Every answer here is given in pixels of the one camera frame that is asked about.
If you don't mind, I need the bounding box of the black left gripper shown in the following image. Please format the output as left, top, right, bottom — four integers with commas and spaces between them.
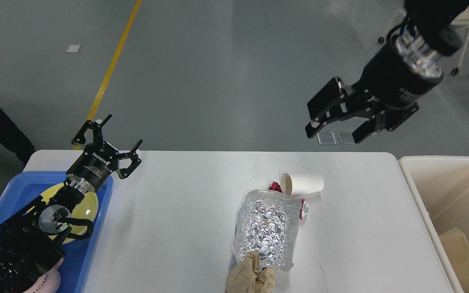
66, 114, 143, 192

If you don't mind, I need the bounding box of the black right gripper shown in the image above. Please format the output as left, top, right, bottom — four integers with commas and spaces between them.
305, 35, 443, 144

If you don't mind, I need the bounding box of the yellow plastic plate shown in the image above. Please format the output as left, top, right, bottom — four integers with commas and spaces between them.
37, 192, 99, 239

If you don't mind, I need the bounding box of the pink ribbed mug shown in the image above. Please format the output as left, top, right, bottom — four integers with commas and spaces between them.
24, 258, 64, 293

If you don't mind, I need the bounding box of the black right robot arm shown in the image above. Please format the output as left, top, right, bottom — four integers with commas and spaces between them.
305, 0, 469, 144

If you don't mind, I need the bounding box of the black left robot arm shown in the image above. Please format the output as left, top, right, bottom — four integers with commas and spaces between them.
0, 115, 143, 293

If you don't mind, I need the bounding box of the red foil wrapper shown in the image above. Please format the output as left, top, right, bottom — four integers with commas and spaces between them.
267, 181, 309, 221

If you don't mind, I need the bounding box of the person in brown sweater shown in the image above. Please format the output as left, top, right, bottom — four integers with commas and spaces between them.
0, 108, 36, 167

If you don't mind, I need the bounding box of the blue plastic tray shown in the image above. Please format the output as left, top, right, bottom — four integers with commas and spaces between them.
0, 171, 114, 293

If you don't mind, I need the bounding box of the beige plastic bin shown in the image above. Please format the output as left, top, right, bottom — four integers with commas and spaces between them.
399, 155, 469, 293

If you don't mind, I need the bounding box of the large crumpled foil bag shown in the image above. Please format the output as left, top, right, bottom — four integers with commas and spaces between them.
232, 189, 303, 271

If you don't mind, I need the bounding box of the white rolling chair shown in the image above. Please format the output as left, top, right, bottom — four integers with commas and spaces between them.
377, 7, 469, 76

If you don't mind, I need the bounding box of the crumpled brown paper ball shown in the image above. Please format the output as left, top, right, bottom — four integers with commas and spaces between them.
225, 251, 276, 293

